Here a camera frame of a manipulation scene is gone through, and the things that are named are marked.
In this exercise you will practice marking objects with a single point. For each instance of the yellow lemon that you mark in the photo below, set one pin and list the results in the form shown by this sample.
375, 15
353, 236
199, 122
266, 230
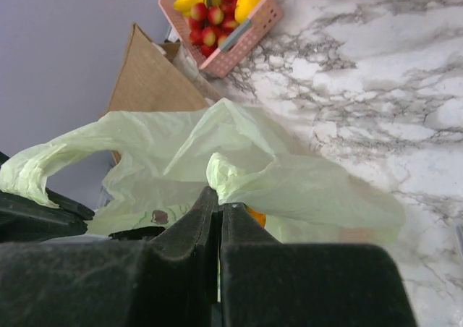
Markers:
243, 8

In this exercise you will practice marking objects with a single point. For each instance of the pink plastic fruit basket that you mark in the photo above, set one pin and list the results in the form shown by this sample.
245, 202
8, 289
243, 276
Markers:
236, 46

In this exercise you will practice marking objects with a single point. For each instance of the red cherry bunch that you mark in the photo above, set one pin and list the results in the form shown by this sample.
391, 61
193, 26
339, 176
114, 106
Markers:
209, 26

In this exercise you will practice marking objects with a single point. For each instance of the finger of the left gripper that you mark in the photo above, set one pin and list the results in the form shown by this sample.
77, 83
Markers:
23, 220

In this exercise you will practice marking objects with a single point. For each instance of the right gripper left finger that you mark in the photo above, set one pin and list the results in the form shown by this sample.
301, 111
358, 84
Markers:
170, 280

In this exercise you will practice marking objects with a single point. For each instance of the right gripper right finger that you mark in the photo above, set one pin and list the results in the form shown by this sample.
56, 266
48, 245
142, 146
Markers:
268, 283

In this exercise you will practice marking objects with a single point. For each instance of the light green plastic grocery bag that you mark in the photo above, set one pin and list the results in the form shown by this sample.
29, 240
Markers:
167, 158

